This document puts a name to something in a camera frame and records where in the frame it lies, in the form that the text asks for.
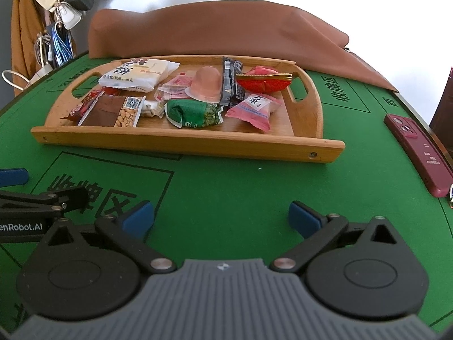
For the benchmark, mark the black snack packet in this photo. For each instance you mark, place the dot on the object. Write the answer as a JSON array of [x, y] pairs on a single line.
[[231, 81]]

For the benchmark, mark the green snack packet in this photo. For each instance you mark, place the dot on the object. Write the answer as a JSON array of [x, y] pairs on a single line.
[[193, 113]]

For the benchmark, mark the brown leather cloth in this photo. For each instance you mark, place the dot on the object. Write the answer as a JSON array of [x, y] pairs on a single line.
[[230, 28]]

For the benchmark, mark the white flower cake packet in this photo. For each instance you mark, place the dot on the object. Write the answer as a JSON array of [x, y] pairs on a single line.
[[138, 74]]

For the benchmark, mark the wooden tray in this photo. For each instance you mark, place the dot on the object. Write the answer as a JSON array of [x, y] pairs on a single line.
[[247, 141]]

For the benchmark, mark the dark red phone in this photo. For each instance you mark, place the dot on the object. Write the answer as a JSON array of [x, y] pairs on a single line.
[[421, 152]]

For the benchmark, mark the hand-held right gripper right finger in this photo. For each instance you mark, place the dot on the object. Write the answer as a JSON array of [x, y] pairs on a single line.
[[302, 219]]

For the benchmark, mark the pink candy packet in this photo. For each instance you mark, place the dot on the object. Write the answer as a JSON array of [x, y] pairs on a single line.
[[254, 113]]

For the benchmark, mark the dark wooden furniture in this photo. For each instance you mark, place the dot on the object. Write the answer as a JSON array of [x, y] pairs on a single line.
[[444, 120]]

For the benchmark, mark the red and white snack packet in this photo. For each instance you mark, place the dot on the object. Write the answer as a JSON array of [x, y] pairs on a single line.
[[173, 86]]

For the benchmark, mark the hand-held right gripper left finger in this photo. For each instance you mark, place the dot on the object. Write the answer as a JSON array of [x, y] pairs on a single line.
[[136, 219]]

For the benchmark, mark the beige spotted snack packet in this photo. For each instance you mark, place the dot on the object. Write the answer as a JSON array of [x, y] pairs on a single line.
[[152, 109]]

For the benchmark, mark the brown nut packet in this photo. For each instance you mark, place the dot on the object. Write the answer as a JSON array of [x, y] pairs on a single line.
[[106, 113]]

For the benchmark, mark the red nut packet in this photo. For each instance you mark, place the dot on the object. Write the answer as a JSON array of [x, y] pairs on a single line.
[[263, 84]]

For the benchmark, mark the red chocolate bar wrapper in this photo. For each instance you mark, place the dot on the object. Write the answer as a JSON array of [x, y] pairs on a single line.
[[83, 108]]

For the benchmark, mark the orange jacket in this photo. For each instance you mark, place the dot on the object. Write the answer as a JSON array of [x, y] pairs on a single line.
[[24, 35]]

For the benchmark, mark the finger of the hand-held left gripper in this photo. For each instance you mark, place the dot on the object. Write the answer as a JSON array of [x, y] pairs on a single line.
[[14, 177], [46, 202]]

